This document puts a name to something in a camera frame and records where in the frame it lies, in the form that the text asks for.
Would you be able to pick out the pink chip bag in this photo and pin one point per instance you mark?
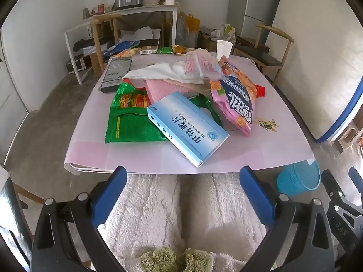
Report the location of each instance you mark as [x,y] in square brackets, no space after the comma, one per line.
[238,102]

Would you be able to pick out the brown cardboard box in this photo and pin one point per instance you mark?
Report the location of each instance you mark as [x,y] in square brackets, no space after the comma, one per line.
[207,42]

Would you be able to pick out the white paper cup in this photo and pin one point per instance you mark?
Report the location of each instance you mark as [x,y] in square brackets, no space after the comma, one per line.
[224,50]

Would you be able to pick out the green fuzzy cloth tuft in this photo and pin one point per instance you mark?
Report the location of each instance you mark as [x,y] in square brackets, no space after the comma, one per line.
[158,259]
[197,260]

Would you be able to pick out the white fleece pants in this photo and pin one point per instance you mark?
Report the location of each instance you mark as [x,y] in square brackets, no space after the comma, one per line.
[147,212]

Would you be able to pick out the pink printed plastic bag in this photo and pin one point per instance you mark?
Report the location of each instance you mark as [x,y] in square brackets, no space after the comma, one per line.
[202,62]

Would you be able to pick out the grey clear plastic bag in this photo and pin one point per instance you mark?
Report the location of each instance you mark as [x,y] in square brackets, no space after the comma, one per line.
[181,34]

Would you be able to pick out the light wooden frame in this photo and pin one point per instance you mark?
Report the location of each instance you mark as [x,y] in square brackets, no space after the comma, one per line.
[347,141]

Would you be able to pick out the white translucent plastic bag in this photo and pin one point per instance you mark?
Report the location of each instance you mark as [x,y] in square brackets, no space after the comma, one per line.
[158,72]

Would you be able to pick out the red snack packet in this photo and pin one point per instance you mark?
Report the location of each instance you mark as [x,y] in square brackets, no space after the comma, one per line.
[260,90]

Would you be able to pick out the black cloth pile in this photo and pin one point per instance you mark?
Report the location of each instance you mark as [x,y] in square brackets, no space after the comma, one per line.
[85,44]

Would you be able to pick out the small green snack packet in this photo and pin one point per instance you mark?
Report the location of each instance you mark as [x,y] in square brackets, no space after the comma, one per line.
[164,50]

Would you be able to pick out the blue plastic wastebasket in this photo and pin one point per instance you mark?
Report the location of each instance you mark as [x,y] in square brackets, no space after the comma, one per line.
[297,181]

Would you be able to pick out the white metal-frame table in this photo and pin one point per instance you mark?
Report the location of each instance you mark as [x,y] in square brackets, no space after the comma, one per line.
[136,10]

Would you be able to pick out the red sauce jar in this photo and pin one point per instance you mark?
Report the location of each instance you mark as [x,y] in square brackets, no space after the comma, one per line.
[101,9]

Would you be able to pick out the green snack bag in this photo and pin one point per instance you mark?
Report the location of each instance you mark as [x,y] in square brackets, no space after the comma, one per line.
[130,127]

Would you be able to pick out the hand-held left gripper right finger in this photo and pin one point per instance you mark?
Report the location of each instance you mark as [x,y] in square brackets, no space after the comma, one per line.
[255,197]

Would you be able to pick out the small white carton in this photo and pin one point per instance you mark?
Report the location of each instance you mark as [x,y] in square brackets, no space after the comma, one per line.
[149,50]

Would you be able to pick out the grey product box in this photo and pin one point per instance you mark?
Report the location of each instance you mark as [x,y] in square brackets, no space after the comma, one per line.
[116,73]

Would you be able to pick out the yellow snack packet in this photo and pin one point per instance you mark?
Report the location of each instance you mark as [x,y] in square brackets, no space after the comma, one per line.
[129,53]

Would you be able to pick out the blue snack bag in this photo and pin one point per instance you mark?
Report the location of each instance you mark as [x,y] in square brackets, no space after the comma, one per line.
[124,46]

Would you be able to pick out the orange snack packet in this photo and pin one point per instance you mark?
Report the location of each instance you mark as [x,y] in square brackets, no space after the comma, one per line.
[179,50]

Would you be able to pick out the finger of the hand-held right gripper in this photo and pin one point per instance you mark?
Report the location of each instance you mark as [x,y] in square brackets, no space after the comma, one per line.
[356,175]
[331,185]

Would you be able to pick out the dark storage box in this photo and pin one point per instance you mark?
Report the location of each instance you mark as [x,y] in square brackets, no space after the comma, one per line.
[78,64]

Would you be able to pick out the dark glass jar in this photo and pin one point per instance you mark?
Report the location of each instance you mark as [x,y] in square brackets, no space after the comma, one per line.
[86,13]

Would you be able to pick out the blue white medicine box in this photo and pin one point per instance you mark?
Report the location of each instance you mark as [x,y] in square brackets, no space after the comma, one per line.
[187,127]

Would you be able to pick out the yellow plastic bag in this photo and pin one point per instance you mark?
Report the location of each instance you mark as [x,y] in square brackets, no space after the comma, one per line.
[192,22]

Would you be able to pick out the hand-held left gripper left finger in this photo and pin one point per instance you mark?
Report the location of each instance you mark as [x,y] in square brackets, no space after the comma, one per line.
[109,197]

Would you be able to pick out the white green printed bag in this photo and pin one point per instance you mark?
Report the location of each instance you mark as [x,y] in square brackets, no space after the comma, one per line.
[228,32]

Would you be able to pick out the silver refrigerator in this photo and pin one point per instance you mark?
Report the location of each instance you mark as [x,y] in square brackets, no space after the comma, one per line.
[255,0]

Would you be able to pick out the white mattress blue edge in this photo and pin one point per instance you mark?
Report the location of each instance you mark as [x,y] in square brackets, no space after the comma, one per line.
[317,62]

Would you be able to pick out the white woven sack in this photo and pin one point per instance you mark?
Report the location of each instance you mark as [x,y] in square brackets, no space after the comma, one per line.
[139,32]

